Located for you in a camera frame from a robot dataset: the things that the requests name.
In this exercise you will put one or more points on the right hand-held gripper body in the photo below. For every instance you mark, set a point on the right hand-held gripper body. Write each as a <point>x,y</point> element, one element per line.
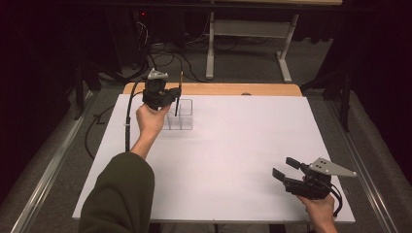
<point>312,184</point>

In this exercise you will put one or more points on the person's left hand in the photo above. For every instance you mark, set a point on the person's left hand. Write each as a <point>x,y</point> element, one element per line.
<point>150,121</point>

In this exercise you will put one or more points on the person's right hand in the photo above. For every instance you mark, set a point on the person's right hand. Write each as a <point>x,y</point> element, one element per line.
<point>320,212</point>

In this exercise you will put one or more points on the metal floor rail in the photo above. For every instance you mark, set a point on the metal floor rail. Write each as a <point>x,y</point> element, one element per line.
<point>45,174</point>
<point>366,174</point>

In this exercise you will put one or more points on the white metal desk frame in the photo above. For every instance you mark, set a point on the white metal desk frame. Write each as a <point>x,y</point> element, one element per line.
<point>249,29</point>

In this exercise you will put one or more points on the black metal stand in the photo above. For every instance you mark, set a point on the black metal stand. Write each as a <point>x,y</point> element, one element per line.
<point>345,97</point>
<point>80,90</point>

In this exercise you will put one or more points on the clear plastic organizer box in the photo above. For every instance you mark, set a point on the clear plastic organizer box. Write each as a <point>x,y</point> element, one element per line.
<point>183,118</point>

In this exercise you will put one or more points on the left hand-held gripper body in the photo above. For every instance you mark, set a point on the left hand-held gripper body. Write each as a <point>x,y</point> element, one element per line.
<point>156,92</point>

